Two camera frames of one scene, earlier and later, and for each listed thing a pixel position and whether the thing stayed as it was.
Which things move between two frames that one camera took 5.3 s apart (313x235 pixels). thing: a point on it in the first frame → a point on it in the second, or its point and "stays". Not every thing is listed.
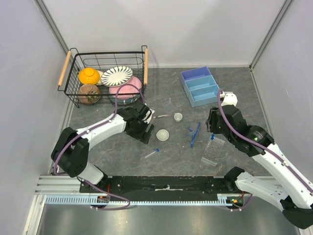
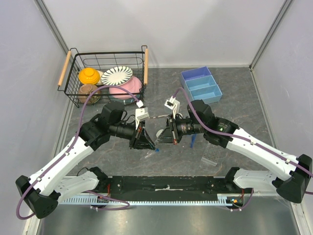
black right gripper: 210,122 → 166,136
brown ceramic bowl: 89,89 stays
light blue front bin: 201,91 stays
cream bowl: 100,73 stays
